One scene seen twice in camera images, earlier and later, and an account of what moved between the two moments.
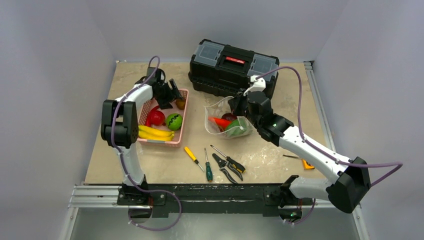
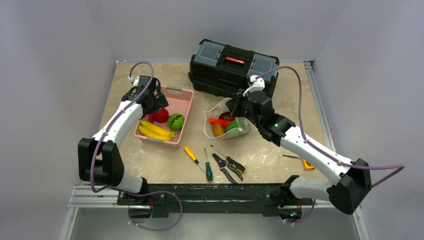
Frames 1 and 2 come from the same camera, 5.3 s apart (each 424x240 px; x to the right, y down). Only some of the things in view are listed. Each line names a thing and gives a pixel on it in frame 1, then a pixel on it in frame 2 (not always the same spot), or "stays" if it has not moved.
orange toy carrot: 224,124 stays
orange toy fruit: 180,103 -> 218,129
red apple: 229,116 stays
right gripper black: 241,105 stays
